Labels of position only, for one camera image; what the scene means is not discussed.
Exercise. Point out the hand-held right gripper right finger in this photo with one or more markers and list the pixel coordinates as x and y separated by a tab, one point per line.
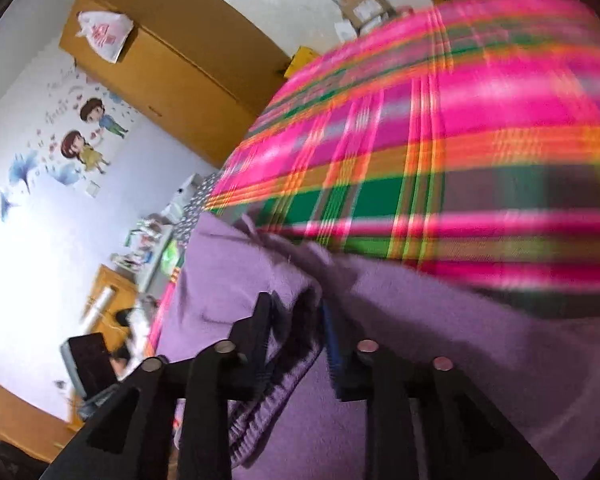
334	355

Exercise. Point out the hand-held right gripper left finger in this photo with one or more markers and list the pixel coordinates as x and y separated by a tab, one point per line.
262	345

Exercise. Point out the purple knit sweater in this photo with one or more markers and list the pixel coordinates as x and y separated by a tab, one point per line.
430	360

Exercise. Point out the clear plastic roll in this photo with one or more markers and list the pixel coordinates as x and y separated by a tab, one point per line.
99	305

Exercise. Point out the wooden nightstand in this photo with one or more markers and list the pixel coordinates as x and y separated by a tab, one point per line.
120	285

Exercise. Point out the grey drawer cabinet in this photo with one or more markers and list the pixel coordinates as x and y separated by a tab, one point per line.
155	265

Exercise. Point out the green plastic bag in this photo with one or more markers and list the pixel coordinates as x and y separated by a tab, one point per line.
170	255

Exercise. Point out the group of bottles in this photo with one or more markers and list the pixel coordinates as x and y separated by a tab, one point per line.
142	237

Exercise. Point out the folded dark floral cloth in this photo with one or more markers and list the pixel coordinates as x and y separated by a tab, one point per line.
200	205

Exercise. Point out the pink plaid blanket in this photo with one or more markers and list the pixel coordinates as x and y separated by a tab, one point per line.
455	135

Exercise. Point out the wooden wardrobe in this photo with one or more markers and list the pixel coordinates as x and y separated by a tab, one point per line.
180	85

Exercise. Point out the yellow bag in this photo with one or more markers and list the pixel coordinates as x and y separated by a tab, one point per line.
302	62

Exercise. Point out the small white box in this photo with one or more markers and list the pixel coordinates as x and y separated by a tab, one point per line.
346	32

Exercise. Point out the white plastic bag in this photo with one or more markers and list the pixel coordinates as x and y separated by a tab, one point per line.
105	35

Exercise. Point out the cardboard box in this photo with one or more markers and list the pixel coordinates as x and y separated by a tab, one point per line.
365	7

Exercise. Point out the wooden bed frame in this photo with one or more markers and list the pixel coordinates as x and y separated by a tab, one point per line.
20	420

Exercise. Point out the wall switch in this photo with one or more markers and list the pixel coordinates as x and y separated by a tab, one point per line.
93	189

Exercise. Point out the cartoon wall sticker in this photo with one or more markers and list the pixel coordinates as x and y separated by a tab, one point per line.
75	145

